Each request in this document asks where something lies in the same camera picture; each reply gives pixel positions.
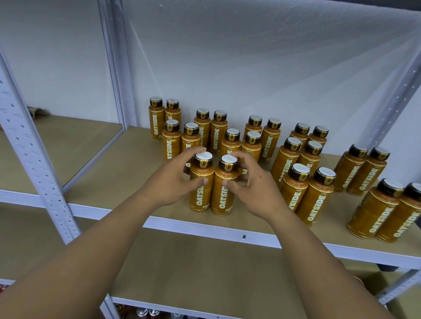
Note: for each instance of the person's left forearm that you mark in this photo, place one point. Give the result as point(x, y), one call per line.
point(75, 271)

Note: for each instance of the person's right forearm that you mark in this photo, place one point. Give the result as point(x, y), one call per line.
point(354, 305)

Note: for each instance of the orange bottle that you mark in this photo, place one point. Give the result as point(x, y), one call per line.
point(223, 197)
point(199, 191)

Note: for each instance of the person's right hand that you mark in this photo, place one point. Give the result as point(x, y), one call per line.
point(261, 192)

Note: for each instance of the white metal shelving rack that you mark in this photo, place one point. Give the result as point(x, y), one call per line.
point(112, 182)

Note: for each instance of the group of orange Oatside bottles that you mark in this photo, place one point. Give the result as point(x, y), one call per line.
point(380, 214)

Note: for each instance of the person's left hand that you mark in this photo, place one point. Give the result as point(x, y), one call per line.
point(167, 182)

